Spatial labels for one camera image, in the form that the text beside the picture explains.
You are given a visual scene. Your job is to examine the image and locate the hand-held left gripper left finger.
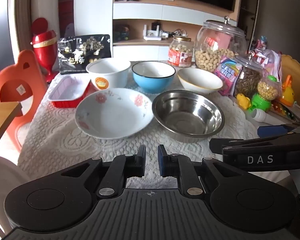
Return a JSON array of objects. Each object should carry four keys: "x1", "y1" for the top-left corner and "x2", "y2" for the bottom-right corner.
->
[{"x1": 60, "y1": 144, "x2": 147, "y2": 200}]

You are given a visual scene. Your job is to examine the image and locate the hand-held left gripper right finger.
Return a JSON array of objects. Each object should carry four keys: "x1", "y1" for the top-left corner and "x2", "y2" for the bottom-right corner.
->
[{"x1": 157, "y1": 144, "x2": 243, "y2": 200}]

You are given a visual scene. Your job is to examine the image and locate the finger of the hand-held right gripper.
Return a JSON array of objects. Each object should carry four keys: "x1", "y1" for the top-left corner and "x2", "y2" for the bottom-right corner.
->
[
  {"x1": 257, "y1": 121, "x2": 300, "y2": 137},
  {"x1": 209, "y1": 137, "x2": 285, "y2": 155}
]

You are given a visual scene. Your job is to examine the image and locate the stainless steel bowl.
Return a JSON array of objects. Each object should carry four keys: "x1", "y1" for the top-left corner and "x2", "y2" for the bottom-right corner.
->
[{"x1": 152, "y1": 90, "x2": 225, "y2": 143}]

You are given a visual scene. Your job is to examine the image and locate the floral white plate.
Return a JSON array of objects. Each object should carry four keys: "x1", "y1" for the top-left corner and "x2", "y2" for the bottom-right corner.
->
[{"x1": 75, "y1": 88, "x2": 153, "y2": 139}]

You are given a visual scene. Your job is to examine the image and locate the white bowl with gold rim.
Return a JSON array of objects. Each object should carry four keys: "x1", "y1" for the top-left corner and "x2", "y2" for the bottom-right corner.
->
[{"x1": 177, "y1": 68, "x2": 223, "y2": 94}]

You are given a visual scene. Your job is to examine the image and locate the blue bowl with black rim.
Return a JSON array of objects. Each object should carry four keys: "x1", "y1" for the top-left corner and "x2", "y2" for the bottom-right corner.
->
[{"x1": 132, "y1": 61, "x2": 176, "y2": 94}]

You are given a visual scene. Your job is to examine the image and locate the white bowl with orange label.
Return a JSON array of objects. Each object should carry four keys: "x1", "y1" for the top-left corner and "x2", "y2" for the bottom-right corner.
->
[{"x1": 86, "y1": 58, "x2": 131, "y2": 90}]

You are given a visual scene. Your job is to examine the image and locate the white plastic tube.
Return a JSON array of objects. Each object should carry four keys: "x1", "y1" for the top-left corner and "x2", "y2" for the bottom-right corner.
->
[{"x1": 252, "y1": 109, "x2": 268, "y2": 123}]

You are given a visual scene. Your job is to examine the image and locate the colourful snack packet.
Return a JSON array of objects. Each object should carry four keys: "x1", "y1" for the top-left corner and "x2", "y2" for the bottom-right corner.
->
[{"x1": 272, "y1": 104, "x2": 300, "y2": 121}]

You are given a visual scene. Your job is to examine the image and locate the orange duck toy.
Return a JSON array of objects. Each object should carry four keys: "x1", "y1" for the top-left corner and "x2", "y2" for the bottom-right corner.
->
[{"x1": 277, "y1": 75, "x2": 297, "y2": 107}]

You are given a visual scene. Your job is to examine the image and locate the green candy dispenser toy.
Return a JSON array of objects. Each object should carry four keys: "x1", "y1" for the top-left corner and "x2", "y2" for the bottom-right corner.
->
[{"x1": 247, "y1": 75, "x2": 282, "y2": 113}]

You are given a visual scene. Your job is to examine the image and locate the glass jar of sunflower seeds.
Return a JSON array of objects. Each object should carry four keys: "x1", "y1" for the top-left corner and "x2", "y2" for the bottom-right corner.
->
[{"x1": 234, "y1": 51, "x2": 265, "y2": 98}]

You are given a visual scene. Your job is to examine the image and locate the yellow chair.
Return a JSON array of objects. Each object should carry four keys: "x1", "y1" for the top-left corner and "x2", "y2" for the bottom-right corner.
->
[{"x1": 281, "y1": 54, "x2": 300, "y2": 110}]

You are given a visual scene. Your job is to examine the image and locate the pink candy packet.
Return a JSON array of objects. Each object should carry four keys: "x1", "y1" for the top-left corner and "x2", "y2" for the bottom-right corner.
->
[{"x1": 214, "y1": 56, "x2": 243, "y2": 96}]

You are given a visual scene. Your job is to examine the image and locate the clear bag of candies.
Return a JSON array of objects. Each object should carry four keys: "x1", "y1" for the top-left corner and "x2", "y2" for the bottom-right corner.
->
[{"x1": 255, "y1": 49, "x2": 283, "y2": 80}]

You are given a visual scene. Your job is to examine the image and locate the white lace tablecloth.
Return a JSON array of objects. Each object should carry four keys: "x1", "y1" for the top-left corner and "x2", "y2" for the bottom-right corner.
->
[{"x1": 17, "y1": 60, "x2": 298, "y2": 183}]

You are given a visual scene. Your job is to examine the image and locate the small robot toy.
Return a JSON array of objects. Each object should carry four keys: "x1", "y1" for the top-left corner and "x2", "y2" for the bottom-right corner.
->
[{"x1": 252, "y1": 36, "x2": 269, "y2": 53}]

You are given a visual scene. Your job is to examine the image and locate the large glass jar of peanuts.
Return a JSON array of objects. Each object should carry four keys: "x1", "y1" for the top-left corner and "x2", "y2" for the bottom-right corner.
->
[{"x1": 194, "y1": 16, "x2": 247, "y2": 73}]

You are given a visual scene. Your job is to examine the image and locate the red foil tray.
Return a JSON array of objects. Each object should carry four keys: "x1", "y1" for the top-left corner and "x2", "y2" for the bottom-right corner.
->
[{"x1": 47, "y1": 75, "x2": 91, "y2": 108}]

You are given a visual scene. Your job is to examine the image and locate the peanut jar with red label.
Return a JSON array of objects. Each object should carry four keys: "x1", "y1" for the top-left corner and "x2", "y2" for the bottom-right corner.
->
[{"x1": 168, "y1": 36, "x2": 194, "y2": 68}]

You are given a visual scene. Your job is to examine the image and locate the black snack bag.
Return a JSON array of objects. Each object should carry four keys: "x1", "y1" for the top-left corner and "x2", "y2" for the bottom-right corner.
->
[{"x1": 58, "y1": 34, "x2": 113, "y2": 75}]

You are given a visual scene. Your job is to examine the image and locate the white router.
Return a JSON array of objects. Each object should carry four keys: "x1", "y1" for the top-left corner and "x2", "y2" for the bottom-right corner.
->
[{"x1": 143, "y1": 24, "x2": 163, "y2": 41}]

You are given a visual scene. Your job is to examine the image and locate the dark toy truck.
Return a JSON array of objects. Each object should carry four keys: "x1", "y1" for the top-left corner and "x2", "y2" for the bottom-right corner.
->
[{"x1": 114, "y1": 25, "x2": 130, "y2": 40}]

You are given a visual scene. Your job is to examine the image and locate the wooden table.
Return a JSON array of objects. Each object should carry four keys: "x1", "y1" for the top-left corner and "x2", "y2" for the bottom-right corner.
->
[{"x1": 0, "y1": 102, "x2": 23, "y2": 147}]

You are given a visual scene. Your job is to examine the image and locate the white wooden shelf cabinet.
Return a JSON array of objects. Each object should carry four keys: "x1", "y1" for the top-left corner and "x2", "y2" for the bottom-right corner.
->
[{"x1": 112, "y1": 0, "x2": 243, "y2": 63}]

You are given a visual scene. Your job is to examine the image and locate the orange bear chair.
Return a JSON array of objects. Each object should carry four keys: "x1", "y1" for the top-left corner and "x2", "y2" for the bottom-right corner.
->
[{"x1": 0, "y1": 50, "x2": 49, "y2": 153}]

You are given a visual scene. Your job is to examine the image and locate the red swing-top bin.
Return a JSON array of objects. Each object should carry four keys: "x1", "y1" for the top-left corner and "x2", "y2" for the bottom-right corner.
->
[{"x1": 31, "y1": 17, "x2": 59, "y2": 83}]

